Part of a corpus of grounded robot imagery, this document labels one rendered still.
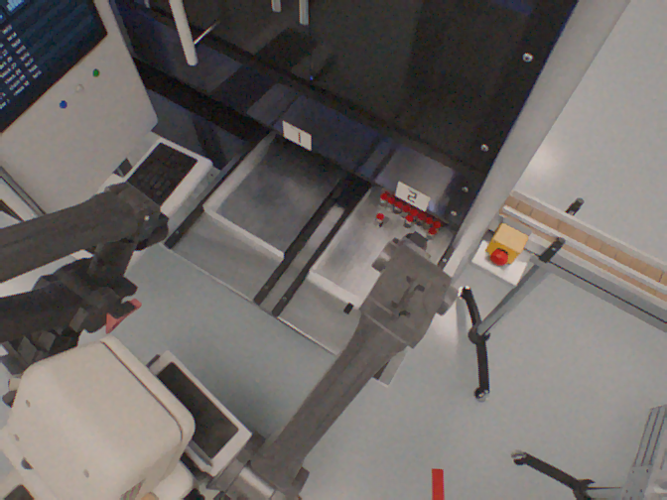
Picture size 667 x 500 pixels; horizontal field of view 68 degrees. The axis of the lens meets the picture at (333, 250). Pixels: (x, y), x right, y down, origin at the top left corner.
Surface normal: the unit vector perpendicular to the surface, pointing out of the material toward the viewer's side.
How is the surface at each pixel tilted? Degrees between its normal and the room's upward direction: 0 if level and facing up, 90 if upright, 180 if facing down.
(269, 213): 0
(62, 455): 48
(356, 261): 0
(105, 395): 42
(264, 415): 0
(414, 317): 21
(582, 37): 90
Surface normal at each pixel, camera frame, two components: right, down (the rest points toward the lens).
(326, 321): 0.03, -0.45
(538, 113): -0.54, 0.75
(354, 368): -0.31, 0.31
